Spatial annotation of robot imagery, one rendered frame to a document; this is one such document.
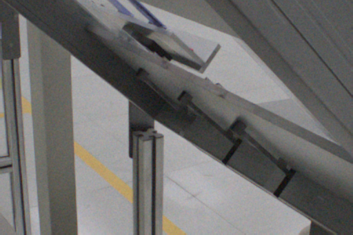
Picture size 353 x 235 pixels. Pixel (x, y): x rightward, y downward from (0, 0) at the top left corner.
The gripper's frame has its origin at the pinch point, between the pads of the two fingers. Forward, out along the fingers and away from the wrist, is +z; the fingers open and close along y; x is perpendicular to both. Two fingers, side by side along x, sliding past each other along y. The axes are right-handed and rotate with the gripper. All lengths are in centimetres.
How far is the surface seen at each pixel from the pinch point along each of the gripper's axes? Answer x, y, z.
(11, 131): 48, -81, 26
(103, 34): 10.0, -2.7, 1.4
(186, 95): 16.5, 11.5, 2.4
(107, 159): 113, -130, 20
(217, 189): 129, -89, 6
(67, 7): 5.9, -8.0, 0.9
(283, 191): 29.0, 22.5, 5.3
